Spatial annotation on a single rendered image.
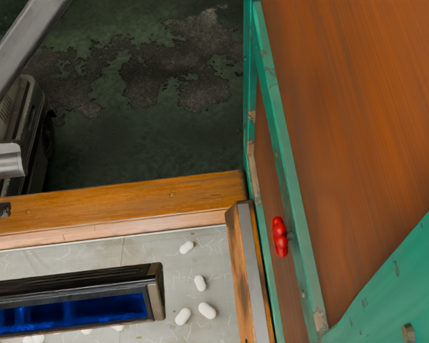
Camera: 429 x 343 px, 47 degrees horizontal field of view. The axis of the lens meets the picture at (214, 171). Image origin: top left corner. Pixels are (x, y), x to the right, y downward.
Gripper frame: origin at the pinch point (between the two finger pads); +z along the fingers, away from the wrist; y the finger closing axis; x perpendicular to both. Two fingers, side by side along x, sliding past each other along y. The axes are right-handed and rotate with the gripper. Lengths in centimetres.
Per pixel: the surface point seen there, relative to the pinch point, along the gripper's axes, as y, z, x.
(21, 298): 19.3, -4.5, -32.6
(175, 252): 36.0, 5.7, 6.5
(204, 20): 48, -55, 152
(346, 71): 54, -30, -61
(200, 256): 41.1, 6.8, 5.6
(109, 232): 22.1, 0.9, 9.5
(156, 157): 23, 1, 106
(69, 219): 13.8, -2.5, 10.4
